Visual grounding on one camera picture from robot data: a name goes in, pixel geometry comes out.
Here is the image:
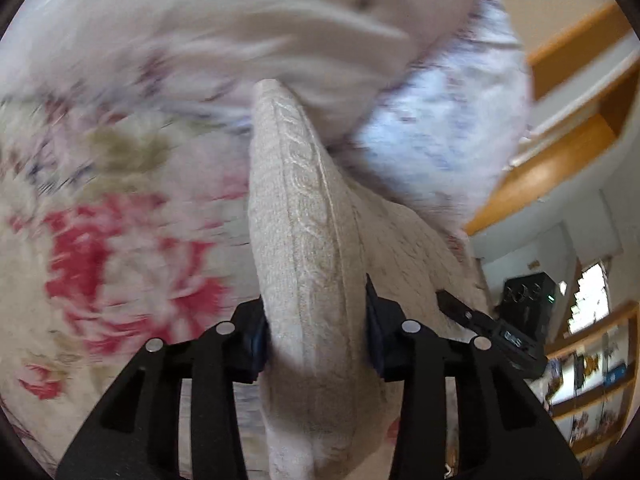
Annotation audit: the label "floral bed blanket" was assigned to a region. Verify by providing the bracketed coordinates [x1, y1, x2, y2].
[0, 85, 266, 480]

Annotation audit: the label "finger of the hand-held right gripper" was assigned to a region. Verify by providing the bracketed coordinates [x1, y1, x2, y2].
[436, 289, 497, 342]

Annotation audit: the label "beige cable knit sweater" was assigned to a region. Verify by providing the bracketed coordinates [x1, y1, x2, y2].
[247, 80, 493, 480]

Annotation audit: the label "blue and pink tree-print pillow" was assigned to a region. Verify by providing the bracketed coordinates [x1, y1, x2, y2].
[345, 0, 533, 241]

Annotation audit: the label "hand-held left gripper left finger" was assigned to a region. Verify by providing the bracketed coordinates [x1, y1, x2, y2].
[56, 300, 272, 480]

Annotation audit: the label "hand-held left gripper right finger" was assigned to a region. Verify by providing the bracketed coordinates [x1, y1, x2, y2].
[364, 274, 583, 480]

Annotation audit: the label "wooden bookshelf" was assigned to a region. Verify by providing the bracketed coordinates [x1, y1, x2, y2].
[530, 300, 640, 472]

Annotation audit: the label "pink floral pillow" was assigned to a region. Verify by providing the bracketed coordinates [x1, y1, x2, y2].
[10, 0, 496, 153]

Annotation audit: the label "wooden headboard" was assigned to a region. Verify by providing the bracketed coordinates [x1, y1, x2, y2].
[465, 0, 640, 236]

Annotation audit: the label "bright window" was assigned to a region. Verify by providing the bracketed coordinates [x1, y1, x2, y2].
[567, 260, 614, 336]

